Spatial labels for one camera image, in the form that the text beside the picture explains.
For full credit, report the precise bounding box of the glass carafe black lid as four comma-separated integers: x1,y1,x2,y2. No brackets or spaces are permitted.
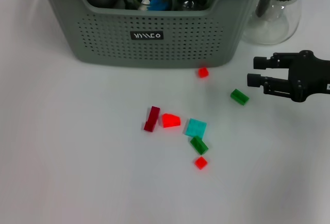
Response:
241,0,306,46

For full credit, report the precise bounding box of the teal square plate brick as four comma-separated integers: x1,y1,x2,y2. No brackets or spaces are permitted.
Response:
183,117,207,139

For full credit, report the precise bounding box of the blue square plate brick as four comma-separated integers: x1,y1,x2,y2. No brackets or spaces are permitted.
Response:
148,0,170,11

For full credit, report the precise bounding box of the grey-green perforated storage bin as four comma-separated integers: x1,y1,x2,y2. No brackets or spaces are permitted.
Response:
33,0,270,69

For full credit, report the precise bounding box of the red sloped brick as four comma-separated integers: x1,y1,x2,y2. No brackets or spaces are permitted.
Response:
161,113,182,129

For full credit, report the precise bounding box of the long dark red brick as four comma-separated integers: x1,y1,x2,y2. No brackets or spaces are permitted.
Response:
143,106,161,133

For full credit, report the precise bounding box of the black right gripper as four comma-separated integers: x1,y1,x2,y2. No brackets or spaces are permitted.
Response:
246,49,330,103

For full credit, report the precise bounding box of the green brick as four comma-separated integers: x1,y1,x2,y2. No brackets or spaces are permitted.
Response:
230,88,250,106
190,135,209,156

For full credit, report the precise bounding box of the small red brick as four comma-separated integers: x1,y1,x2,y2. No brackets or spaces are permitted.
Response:
194,156,209,170
197,66,209,79

